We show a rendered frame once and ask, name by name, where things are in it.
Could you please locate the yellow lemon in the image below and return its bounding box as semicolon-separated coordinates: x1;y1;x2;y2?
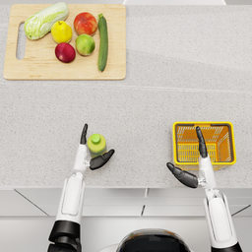
50;20;74;45

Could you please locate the dark red apple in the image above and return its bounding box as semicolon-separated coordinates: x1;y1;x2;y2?
54;41;77;64

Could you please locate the green tea bottle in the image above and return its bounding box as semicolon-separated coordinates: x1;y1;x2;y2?
87;133;108;159

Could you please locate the green cucumber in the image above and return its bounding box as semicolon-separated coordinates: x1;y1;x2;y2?
96;13;109;73

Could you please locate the yellow slatted basket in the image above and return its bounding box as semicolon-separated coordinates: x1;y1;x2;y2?
172;121;237;171

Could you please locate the green apple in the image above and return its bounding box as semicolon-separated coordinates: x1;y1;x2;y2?
75;33;96;57

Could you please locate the dark round robot body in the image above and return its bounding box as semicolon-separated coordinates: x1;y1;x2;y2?
97;227;193;252

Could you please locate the napa cabbage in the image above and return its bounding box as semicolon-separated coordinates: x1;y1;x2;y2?
23;1;70;41

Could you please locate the wooden cutting board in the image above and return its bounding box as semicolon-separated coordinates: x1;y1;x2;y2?
3;3;127;82

